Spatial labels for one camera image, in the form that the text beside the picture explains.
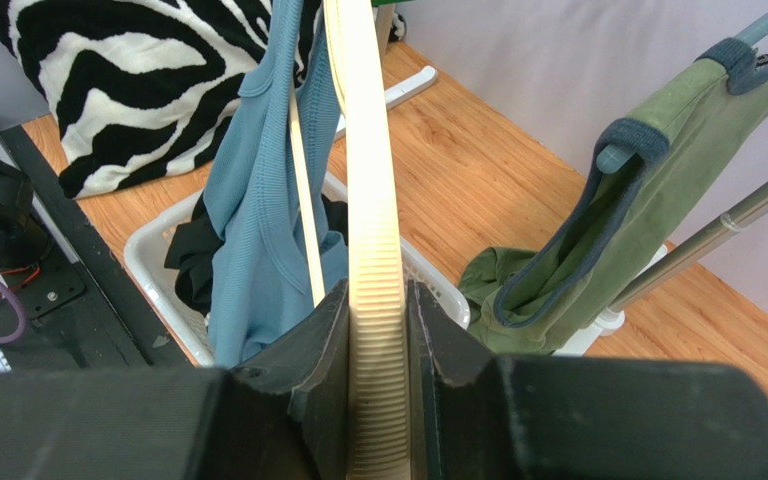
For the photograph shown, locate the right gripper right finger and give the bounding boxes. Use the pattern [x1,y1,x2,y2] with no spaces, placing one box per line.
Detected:
[407,280,511,479]

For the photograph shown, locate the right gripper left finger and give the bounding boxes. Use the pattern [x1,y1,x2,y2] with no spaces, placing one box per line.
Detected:
[232,280,349,479]

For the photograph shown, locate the wooden hanger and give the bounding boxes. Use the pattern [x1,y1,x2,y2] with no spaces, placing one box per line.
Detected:
[293,1,412,479]

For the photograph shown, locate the blue tank top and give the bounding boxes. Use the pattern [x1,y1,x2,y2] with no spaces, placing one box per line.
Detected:
[203,1,348,367]

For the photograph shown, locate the black top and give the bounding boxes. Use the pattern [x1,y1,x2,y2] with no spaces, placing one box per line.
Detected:
[164,192,352,317]

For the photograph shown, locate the teal plastic hanger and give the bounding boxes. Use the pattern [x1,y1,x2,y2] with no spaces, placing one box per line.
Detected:
[592,12,768,176]

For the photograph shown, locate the olive green tank top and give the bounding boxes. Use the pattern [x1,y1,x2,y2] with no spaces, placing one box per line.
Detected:
[459,38,768,354]

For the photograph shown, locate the green plastic hanger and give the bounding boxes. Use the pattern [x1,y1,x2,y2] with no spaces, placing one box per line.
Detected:
[371,0,411,7]

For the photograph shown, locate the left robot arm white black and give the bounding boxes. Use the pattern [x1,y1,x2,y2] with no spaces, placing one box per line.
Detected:
[0,160,52,269]

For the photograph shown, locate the white plastic laundry basket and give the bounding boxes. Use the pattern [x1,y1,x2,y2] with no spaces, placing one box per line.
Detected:
[124,191,470,366]

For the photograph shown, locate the zebra striped blanket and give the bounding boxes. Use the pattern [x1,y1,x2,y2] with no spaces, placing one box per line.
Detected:
[0,1,322,199]

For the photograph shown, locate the metal clothes rack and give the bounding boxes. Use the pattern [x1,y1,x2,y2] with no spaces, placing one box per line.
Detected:
[333,0,768,357]

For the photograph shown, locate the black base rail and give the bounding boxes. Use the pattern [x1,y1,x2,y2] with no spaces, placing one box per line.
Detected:
[0,128,188,371]

